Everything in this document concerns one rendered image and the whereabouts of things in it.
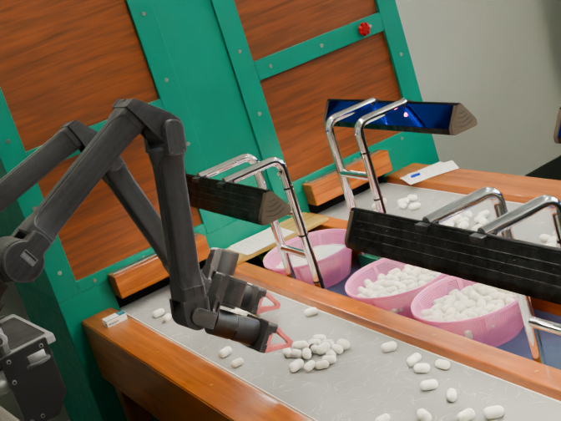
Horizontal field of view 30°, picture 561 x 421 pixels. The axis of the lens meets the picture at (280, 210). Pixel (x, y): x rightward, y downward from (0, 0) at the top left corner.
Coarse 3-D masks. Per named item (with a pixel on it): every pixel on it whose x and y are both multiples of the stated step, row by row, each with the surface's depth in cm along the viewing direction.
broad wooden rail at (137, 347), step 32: (96, 320) 294; (128, 320) 286; (96, 352) 296; (128, 352) 265; (160, 352) 258; (192, 352) 256; (128, 384) 278; (160, 384) 249; (192, 384) 234; (224, 384) 229; (160, 416) 262; (192, 416) 236; (224, 416) 215; (256, 416) 210; (288, 416) 206
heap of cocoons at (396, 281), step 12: (384, 276) 265; (396, 276) 263; (408, 276) 261; (420, 276) 258; (432, 276) 256; (360, 288) 263; (372, 288) 262; (384, 288) 258; (396, 288) 257; (408, 288) 255; (396, 312) 248
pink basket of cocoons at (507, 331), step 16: (432, 288) 244; (416, 304) 239; (432, 304) 243; (512, 304) 222; (464, 320) 221; (480, 320) 222; (496, 320) 223; (512, 320) 225; (464, 336) 225; (480, 336) 224; (496, 336) 225; (512, 336) 227
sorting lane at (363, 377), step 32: (160, 320) 286; (288, 320) 259; (320, 320) 253; (256, 352) 246; (352, 352) 230; (416, 352) 221; (256, 384) 230; (288, 384) 225; (320, 384) 220; (352, 384) 216; (384, 384) 212; (416, 384) 208; (448, 384) 204; (480, 384) 200; (512, 384) 196; (320, 416) 207; (352, 416) 203; (416, 416) 196; (448, 416) 192; (480, 416) 189; (512, 416) 186; (544, 416) 183
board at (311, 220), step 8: (304, 216) 323; (312, 216) 320; (320, 216) 318; (280, 224) 323; (288, 224) 320; (312, 224) 313; (320, 224) 314; (296, 232) 311; (288, 240) 309; (264, 248) 306; (240, 256) 305; (248, 256) 304
